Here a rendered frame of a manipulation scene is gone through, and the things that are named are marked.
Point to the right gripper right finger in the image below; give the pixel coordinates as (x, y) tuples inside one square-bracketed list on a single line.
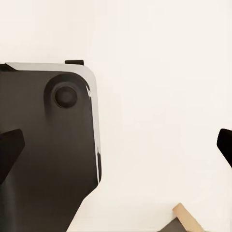
[(224, 143)]

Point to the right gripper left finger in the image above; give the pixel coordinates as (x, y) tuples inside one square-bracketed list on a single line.
[(12, 144)]

